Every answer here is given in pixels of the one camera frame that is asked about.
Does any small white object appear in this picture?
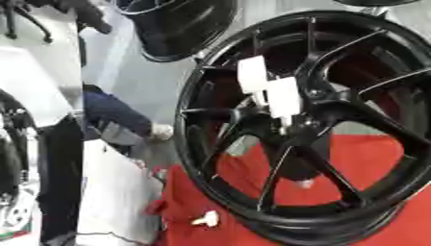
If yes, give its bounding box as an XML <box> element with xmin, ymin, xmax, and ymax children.
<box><xmin>189</xmin><ymin>209</ymin><xmax>222</xmax><ymax>229</ymax></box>
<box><xmin>292</xmin><ymin>179</ymin><xmax>317</xmax><ymax>190</ymax></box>

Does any white cloth cover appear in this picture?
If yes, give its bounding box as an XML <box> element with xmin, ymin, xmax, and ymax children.
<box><xmin>75</xmin><ymin>138</ymin><xmax>167</xmax><ymax>246</ymax></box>

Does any black spoked wheel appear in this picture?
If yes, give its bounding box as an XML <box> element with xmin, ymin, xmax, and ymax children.
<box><xmin>171</xmin><ymin>9</ymin><xmax>431</xmax><ymax>246</ymax></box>

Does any white pin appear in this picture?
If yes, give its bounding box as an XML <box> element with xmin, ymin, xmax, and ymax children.
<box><xmin>236</xmin><ymin>55</ymin><xmax>271</xmax><ymax>108</ymax></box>
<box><xmin>264</xmin><ymin>76</ymin><xmax>305</xmax><ymax>130</ymax></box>

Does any black round wheel rim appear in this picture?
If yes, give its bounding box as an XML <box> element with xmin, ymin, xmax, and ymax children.
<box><xmin>113</xmin><ymin>0</ymin><xmax>241</xmax><ymax>63</ymax></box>
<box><xmin>331</xmin><ymin>0</ymin><xmax>423</xmax><ymax>8</ymax></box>

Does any person's hand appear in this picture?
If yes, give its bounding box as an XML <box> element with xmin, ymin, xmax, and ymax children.
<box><xmin>146</xmin><ymin>122</ymin><xmax>177</xmax><ymax>142</ymax></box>

